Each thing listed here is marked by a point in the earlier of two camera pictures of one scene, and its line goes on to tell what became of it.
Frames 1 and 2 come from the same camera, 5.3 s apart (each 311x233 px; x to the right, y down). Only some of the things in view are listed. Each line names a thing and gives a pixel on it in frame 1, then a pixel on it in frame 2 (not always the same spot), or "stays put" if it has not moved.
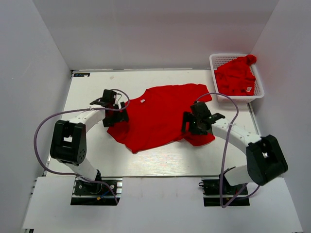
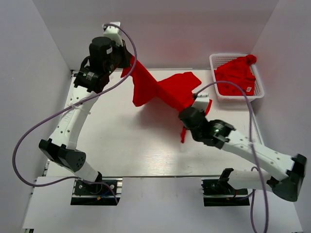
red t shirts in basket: [236, 77] stays put
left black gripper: [122, 116] → [126, 55]
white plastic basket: [217, 59] stays put
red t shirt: [155, 117] → [175, 90]
